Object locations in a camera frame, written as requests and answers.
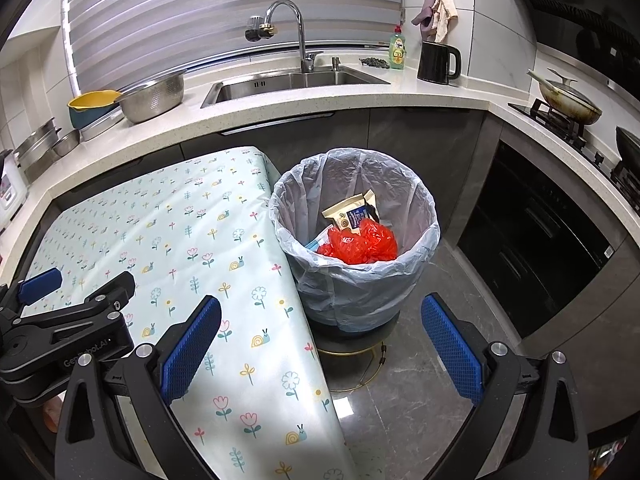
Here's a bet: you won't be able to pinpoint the red plastic bag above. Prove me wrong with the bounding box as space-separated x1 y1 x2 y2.
318 219 398 264

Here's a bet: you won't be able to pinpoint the blue and white wrapper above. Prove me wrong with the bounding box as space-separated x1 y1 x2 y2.
306 237 329 252

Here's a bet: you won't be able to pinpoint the cream snack bag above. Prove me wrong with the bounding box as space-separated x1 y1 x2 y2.
322 190 380 233

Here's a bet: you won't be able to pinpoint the trash bin with clear liner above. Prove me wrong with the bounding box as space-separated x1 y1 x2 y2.
269 148 440 356

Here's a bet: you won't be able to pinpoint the white rice cooker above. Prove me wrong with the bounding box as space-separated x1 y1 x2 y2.
0 150 28 232

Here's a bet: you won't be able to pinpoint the floral tablecloth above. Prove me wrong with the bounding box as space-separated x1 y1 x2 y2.
25 148 356 479

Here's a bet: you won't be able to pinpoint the black oven front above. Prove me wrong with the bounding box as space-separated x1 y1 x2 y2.
458 143 613 338

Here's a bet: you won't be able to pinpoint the stacked steel pots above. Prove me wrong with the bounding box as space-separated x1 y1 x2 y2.
14 118 60 184

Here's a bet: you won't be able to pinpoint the small steel bowl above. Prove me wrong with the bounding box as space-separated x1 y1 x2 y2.
52 129 80 158

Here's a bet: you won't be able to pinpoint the yellow and teal basin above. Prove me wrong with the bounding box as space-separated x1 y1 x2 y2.
67 90 120 129

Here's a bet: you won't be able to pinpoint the white rectangular tray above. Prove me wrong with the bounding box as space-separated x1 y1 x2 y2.
79 107 125 142

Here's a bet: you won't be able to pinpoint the stainless steel mixing bowl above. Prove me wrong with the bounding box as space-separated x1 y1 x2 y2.
115 70 184 124

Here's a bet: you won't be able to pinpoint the black gas stove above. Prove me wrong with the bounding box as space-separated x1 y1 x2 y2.
509 99 639 212

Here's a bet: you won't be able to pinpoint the black wok pan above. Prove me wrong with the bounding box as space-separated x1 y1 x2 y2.
616 126 640 176

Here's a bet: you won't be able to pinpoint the wok with glass lid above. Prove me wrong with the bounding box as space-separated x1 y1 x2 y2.
526 68 602 126

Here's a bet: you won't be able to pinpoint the black electric kettle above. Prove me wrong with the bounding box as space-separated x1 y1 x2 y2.
416 41 461 84

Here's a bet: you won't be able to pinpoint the stainless steel sink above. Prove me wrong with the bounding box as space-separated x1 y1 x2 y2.
201 65 387 108

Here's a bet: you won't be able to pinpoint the dark scouring pad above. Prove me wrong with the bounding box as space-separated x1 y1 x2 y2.
359 56 390 70

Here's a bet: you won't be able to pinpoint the green dish soap bottle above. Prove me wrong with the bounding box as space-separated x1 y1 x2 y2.
388 25 406 70

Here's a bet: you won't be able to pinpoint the hanging dish cloths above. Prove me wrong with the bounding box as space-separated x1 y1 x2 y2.
411 0 459 44

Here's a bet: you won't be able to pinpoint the chrome faucet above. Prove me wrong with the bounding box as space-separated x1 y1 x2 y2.
244 0 319 74

